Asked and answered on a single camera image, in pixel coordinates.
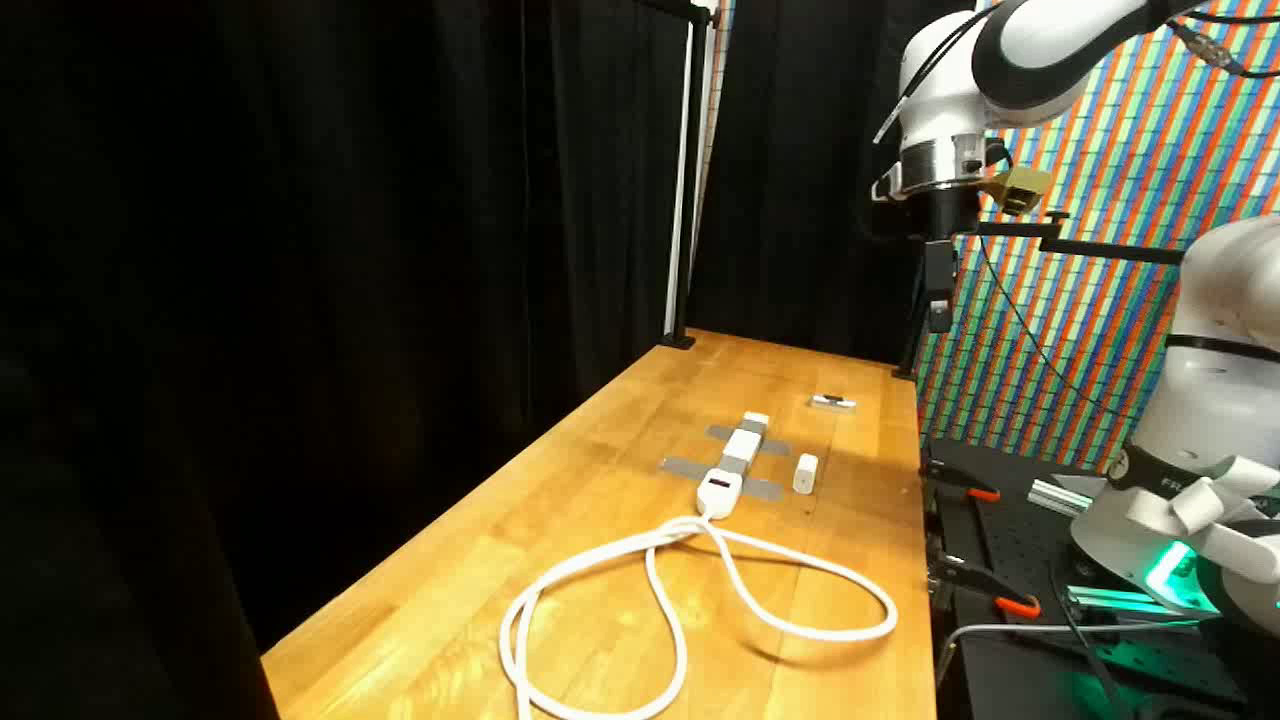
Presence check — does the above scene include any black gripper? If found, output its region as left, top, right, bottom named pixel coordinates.
left=919, top=194, right=967, bottom=337

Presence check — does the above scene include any colourful patterned board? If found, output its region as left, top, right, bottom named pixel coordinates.
left=918, top=0, right=1280, bottom=480

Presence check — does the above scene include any white stand pole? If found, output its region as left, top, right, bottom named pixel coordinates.
left=662, top=0, right=699, bottom=340

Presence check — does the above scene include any black breadboard table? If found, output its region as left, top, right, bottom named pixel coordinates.
left=918, top=434, right=1280, bottom=720

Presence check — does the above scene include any black curtain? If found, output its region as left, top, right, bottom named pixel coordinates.
left=0, top=0, right=976, bottom=720

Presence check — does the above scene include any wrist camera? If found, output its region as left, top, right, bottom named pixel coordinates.
left=984, top=160, right=1055, bottom=214

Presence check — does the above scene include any black camera stand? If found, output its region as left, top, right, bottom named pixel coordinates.
left=900, top=206, right=1192, bottom=380

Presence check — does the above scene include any black clamp orange handle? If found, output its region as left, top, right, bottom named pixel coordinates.
left=932, top=548, right=1048, bottom=623
left=925, top=454, right=1006, bottom=509

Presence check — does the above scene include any grey duct tape strip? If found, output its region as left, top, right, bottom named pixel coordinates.
left=703, top=418, right=794, bottom=463

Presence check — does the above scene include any silver metal bracket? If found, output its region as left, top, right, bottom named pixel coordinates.
left=1026, top=474, right=1103, bottom=519

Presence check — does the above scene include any white power strip cable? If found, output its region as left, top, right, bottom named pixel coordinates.
left=497, top=510, right=900, bottom=720

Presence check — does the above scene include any grey thin cable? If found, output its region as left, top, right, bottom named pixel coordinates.
left=940, top=614, right=1214, bottom=655

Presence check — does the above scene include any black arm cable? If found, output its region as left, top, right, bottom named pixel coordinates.
left=1155, top=0, right=1280, bottom=74

